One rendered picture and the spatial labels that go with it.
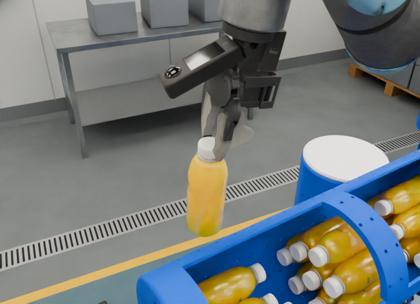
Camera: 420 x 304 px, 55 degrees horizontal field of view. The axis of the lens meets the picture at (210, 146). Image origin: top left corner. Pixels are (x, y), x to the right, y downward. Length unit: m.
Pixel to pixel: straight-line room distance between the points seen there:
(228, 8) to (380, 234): 0.55
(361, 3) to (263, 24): 0.14
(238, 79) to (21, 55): 3.40
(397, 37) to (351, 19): 0.07
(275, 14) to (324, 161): 0.90
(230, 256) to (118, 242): 1.66
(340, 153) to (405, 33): 0.93
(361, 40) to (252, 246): 0.60
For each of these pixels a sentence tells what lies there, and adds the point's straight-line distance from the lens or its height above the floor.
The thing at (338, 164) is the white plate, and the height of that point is 1.04.
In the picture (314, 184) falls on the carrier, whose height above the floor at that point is 0.98.
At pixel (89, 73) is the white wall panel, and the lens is 3.99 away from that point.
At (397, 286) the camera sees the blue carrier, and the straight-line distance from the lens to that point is 0.91.
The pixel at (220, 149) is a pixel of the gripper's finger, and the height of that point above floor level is 1.46.
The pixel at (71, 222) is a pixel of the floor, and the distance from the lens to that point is 2.76.
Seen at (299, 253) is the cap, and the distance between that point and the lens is 0.93.
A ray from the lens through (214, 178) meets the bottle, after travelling 0.65.
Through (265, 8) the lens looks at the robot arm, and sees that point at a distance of 0.52.
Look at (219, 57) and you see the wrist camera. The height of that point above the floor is 1.60.
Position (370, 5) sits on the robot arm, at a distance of 0.43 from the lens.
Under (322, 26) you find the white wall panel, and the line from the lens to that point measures 5.01.
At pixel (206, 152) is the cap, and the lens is 0.63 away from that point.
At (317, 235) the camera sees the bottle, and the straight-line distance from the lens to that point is 0.95.
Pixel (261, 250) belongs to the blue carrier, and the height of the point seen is 1.06.
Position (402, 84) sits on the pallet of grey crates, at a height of 0.17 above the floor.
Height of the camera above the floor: 1.78
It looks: 32 degrees down
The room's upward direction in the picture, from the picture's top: straight up
